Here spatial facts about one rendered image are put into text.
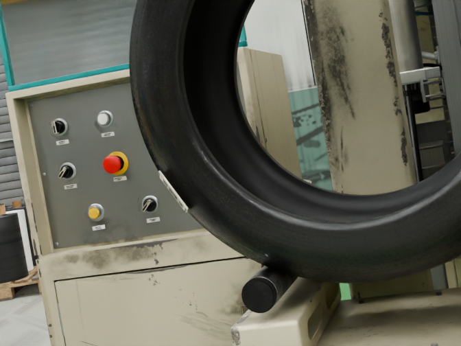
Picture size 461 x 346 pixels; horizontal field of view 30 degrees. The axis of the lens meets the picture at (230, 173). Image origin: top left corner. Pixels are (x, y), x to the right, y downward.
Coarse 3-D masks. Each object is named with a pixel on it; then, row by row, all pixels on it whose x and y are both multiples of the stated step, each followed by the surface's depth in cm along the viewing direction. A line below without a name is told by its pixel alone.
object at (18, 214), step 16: (0, 208) 734; (16, 208) 794; (0, 224) 717; (16, 224) 730; (0, 240) 717; (16, 240) 727; (0, 256) 717; (16, 256) 725; (32, 256) 798; (0, 272) 718; (16, 272) 723; (32, 272) 758; (0, 288) 716; (16, 288) 759
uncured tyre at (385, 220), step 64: (192, 0) 106; (192, 64) 131; (192, 128) 106; (192, 192) 107; (256, 192) 131; (320, 192) 130; (448, 192) 99; (256, 256) 109; (320, 256) 104; (384, 256) 102; (448, 256) 103
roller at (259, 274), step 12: (264, 276) 108; (276, 276) 110; (288, 276) 114; (252, 288) 107; (264, 288) 106; (276, 288) 107; (288, 288) 116; (252, 300) 107; (264, 300) 106; (276, 300) 107
